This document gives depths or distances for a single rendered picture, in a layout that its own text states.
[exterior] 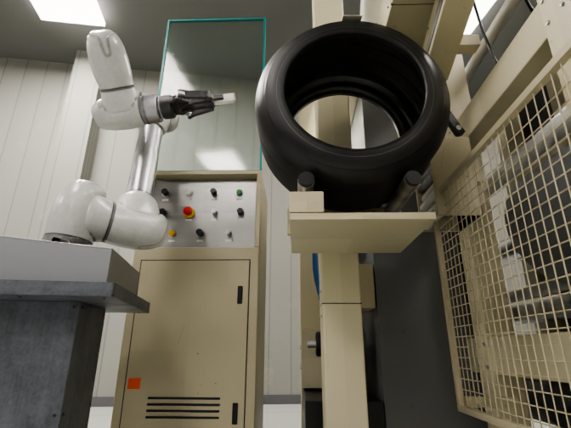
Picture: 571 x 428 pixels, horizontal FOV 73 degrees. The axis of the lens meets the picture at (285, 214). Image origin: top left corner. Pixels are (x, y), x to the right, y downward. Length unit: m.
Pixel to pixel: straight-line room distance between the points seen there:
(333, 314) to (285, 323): 2.73
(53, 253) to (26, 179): 3.56
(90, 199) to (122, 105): 0.36
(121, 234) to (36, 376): 0.50
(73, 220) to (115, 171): 3.13
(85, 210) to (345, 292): 0.92
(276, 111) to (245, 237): 0.79
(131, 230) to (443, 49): 1.28
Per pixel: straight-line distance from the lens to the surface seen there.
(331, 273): 1.32
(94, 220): 1.47
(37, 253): 1.31
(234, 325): 1.64
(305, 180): 1.01
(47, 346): 1.35
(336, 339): 1.30
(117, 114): 1.32
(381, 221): 1.01
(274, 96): 1.14
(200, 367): 1.66
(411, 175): 1.06
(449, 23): 1.53
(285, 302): 4.04
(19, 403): 1.37
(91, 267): 1.25
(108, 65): 1.31
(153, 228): 1.51
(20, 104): 5.32
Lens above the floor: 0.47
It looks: 20 degrees up
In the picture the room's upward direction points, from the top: straight up
